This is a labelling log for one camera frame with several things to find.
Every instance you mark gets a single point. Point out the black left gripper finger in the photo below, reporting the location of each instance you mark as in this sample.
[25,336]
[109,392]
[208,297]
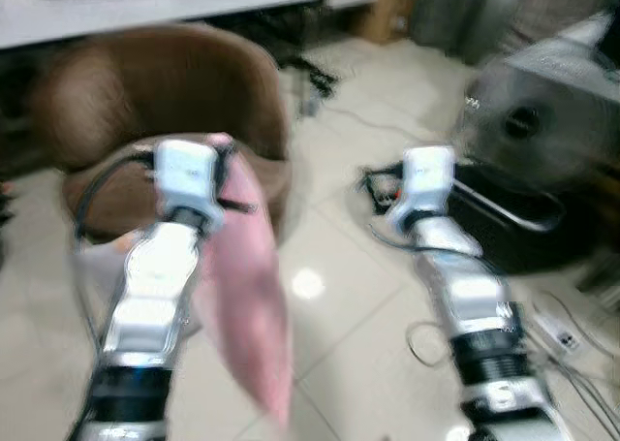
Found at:
[240,206]

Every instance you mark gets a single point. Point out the pink pillow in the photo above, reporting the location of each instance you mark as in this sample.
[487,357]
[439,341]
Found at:
[247,296]

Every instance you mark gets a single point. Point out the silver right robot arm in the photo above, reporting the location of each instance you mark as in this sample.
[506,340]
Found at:
[475,315]

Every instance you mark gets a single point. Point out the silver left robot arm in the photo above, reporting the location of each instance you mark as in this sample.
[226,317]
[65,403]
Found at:
[145,305]

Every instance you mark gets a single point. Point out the brown round sofa chair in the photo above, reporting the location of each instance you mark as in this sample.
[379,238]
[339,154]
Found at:
[155,87]

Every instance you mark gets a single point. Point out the black floor case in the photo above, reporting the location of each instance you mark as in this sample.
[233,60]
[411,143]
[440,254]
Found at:
[513,233]

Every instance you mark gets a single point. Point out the grey mesh electric fan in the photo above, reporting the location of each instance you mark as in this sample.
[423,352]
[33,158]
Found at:
[542,121]

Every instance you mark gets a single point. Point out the brown cardboard box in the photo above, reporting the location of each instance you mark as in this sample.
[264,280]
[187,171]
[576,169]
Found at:
[387,15]

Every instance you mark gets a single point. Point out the long white desk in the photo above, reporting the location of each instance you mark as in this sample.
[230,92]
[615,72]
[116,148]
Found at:
[126,5]

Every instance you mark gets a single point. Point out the white power strip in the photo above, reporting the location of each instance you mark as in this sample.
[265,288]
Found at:
[557,330]

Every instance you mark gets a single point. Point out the grey-topped work desk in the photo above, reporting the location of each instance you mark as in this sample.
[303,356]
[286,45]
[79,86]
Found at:
[572,68]

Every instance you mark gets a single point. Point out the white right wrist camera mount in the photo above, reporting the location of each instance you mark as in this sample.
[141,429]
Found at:
[426,184]

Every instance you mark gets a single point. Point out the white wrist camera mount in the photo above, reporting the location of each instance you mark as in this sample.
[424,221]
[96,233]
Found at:
[426,184]
[184,179]

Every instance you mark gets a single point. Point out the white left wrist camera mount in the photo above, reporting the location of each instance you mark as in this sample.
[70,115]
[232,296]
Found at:
[184,179]

